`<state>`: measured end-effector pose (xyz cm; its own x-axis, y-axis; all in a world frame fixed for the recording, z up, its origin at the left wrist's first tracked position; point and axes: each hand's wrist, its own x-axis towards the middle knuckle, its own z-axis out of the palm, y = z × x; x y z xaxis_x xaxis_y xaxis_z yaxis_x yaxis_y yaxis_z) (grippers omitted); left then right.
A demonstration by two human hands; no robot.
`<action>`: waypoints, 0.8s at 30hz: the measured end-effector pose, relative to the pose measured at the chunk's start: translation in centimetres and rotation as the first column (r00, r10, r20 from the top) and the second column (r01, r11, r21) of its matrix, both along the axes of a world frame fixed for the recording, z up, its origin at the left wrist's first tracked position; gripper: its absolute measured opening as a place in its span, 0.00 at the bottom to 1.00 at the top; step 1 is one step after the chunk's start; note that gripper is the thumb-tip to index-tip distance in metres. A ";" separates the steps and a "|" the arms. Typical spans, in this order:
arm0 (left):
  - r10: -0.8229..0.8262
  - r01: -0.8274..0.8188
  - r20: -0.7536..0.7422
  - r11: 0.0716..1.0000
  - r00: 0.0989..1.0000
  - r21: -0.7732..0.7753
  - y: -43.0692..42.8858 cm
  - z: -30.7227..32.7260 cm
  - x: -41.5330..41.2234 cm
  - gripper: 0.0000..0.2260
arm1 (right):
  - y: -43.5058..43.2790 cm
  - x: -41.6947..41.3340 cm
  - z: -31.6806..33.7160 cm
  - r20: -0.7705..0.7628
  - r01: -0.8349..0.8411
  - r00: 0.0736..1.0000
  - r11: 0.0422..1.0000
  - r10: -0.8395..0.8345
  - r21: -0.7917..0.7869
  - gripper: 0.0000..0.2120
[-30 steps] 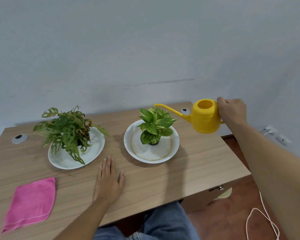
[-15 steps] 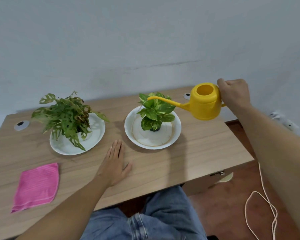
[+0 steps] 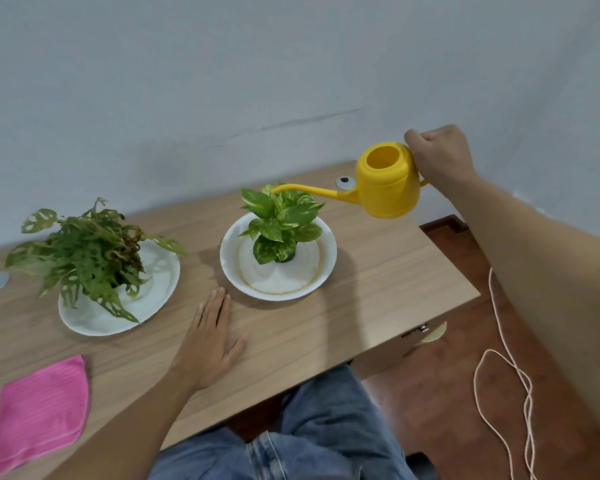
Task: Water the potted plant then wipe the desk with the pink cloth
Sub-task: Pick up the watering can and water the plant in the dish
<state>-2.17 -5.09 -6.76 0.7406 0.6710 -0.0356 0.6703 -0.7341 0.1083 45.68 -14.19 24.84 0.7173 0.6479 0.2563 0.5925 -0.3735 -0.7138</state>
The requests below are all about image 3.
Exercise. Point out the person's right hand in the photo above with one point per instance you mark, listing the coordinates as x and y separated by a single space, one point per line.
442 157

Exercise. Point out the person's left hand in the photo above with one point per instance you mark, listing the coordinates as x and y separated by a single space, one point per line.
205 349

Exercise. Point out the yellow watering can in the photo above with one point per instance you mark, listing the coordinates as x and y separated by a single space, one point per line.
385 192

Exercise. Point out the monstera plant with holed leaves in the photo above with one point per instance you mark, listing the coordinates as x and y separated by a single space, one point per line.
90 254

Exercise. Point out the pothos plant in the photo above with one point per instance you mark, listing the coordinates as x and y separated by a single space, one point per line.
285 217

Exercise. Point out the pink microfiber cloth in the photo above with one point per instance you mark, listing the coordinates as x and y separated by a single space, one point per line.
40 414

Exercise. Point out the person's right forearm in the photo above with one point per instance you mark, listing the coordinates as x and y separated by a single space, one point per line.
555 284

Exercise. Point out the person's left forearm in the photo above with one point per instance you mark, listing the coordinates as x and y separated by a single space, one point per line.
130 439

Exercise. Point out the shallow white plate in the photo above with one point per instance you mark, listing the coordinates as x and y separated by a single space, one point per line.
152 289

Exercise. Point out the deep white bowl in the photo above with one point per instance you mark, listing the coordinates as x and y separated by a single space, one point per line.
280 284

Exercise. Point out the wooden table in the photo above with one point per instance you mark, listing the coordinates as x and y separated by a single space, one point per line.
330 314

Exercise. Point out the blue jeans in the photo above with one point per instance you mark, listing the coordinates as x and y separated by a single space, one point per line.
320 429

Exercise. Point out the metal drawer lock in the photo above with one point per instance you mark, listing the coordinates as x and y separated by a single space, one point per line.
414 330

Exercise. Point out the black chair seat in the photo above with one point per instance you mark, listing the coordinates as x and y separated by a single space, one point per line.
422 467

